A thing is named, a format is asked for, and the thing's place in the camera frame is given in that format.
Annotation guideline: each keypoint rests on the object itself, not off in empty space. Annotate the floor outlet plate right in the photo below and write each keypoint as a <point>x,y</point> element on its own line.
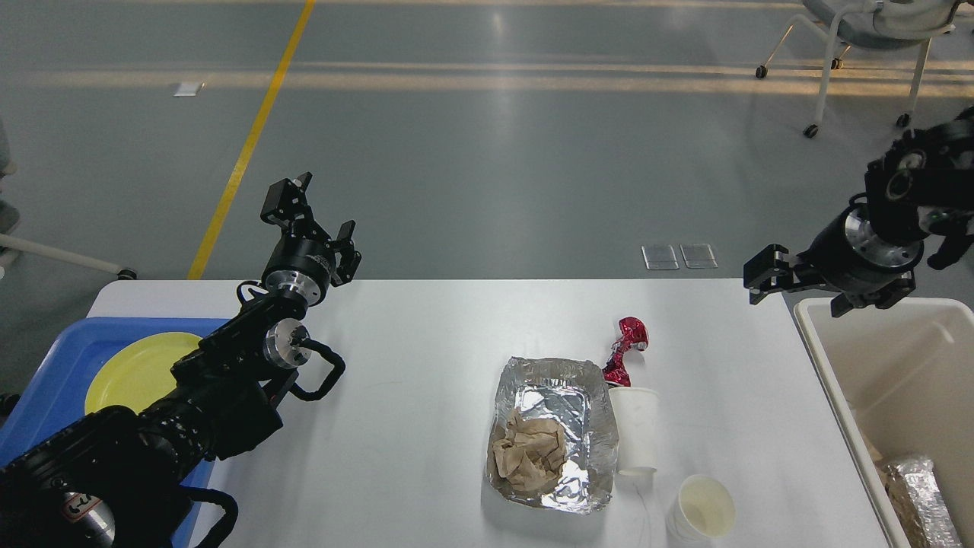
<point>699,256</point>

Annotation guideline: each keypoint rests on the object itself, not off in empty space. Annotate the floor outlet plate left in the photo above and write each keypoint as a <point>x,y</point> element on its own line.
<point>187,89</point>

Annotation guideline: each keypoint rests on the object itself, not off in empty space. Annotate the aluminium foil tray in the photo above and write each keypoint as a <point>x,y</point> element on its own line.
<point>575,394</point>

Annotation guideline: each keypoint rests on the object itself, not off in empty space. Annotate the crumpled brown paper ball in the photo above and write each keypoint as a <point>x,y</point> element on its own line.
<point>528,455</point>

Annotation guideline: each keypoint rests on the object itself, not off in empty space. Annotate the red snack wrapper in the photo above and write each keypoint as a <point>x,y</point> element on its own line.
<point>633,336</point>

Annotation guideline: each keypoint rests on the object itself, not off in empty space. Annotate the white plastic bin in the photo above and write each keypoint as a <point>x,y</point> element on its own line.
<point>899,382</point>

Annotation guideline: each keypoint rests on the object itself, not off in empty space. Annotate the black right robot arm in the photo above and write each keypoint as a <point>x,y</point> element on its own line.
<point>916,206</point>

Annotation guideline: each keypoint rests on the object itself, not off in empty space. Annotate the clear plastic cup lying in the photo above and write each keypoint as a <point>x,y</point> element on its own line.
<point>637,412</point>

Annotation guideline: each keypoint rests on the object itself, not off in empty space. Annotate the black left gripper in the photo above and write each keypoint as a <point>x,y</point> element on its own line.
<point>306,261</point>

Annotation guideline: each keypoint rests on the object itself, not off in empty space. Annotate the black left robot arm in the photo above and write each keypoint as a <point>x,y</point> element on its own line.
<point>229,389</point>

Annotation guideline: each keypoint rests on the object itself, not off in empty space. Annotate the blue plastic tray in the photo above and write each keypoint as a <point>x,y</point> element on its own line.
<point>68,365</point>

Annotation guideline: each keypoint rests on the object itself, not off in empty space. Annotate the floor outlet plate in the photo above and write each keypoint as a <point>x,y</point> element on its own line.
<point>699,256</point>
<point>660,258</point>
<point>187,89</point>

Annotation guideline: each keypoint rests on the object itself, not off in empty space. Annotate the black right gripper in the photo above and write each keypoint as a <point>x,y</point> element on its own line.
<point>848,257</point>

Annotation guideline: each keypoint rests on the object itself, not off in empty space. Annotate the white paper cup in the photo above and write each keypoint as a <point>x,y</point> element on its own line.
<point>703,510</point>

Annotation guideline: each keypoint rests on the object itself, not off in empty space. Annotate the foil item in bin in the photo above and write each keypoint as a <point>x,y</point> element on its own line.
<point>911,486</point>

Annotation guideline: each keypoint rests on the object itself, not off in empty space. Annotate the white chair base left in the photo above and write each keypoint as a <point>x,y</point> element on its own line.
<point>13,246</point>

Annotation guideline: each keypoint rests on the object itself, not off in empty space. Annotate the grey office chair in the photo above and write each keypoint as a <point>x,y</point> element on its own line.
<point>871,25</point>

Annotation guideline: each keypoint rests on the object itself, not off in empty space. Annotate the yellow plate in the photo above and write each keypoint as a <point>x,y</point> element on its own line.
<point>139,374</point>

